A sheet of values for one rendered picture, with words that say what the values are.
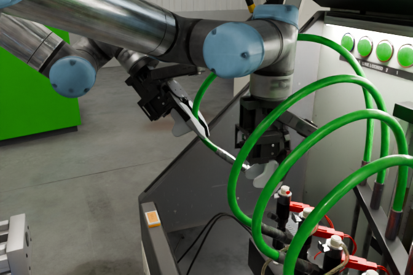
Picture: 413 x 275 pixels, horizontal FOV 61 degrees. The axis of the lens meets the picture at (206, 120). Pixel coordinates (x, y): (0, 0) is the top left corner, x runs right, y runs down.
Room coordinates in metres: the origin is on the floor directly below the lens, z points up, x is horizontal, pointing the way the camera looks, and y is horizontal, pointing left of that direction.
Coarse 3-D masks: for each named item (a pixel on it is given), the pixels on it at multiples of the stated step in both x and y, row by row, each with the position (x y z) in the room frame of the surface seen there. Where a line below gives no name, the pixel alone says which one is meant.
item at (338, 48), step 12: (300, 36) 0.68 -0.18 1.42; (312, 36) 0.68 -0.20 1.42; (336, 48) 0.68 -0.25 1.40; (348, 60) 0.68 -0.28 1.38; (360, 72) 0.68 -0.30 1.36; (204, 84) 0.69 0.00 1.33; (192, 108) 0.70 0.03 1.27; (372, 108) 0.67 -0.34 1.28; (372, 120) 0.67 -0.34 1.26; (372, 132) 0.67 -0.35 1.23
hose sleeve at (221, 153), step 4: (220, 148) 0.70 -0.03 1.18; (216, 152) 0.69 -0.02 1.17; (220, 152) 0.69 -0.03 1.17; (224, 152) 0.69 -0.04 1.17; (220, 156) 0.69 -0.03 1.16; (224, 156) 0.69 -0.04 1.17; (228, 156) 0.69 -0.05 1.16; (232, 156) 0.70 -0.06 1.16; (228, 160) 0.69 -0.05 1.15; (232, 160) 0.69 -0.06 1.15; (232, 164) 0.69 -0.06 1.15; (244, 164) 0.69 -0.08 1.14; (244, 168) 0.69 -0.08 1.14
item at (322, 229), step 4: (320, 228) 0.53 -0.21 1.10; (324, 228) 0.53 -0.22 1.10; (328, 228) 0.53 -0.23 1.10; (316, 232) 0.52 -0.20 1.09; (320, 232) 0.52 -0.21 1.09; (324, 232) 0.52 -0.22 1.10; (328, 232) 0.52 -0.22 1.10; (332, 232) 0.52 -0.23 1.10; (336, 232) 0.52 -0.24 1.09; (340, 232) 0.52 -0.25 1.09; (320, 236) 0.52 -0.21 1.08; (324, 236) 0.52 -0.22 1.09; (328, 236) 0.52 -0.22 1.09; (340, 236) 0.51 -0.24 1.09
